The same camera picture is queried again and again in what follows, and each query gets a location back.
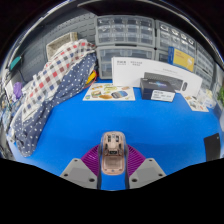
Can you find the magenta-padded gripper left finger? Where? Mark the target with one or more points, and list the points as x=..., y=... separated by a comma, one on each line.
x=78, y=171

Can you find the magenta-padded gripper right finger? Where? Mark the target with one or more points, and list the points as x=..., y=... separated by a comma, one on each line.
x=148, y=170

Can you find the pink translucent computer mouse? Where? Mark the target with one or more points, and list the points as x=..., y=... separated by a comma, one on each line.
x=113, y=160

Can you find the black mouse pad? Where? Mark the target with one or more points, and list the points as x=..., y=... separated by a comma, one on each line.
x=212, y=146

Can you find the navy polka dot cloth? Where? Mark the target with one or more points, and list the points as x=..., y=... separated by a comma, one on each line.
x=43, y=123

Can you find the small black labelled box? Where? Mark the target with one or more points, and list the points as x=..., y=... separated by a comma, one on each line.
x=156, y=88

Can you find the white and blue carton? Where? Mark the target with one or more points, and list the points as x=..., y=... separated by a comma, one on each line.
x=208, y=98

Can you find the long white keyboard box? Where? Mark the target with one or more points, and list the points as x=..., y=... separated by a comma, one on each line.
x=130, y=71

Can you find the purple fabric bundle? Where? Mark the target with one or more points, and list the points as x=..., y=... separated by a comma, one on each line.
x=17, y=90

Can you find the red blue plaid cloth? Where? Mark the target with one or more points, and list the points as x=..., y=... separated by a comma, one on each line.
x=56, y=71

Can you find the yellow card box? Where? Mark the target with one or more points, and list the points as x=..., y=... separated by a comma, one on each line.
x=181, y=59

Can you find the cream plastic basket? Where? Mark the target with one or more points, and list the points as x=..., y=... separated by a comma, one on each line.
x=60, y=43

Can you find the dark wall shelf unit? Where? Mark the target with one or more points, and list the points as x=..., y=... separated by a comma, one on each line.
x=110, y=6

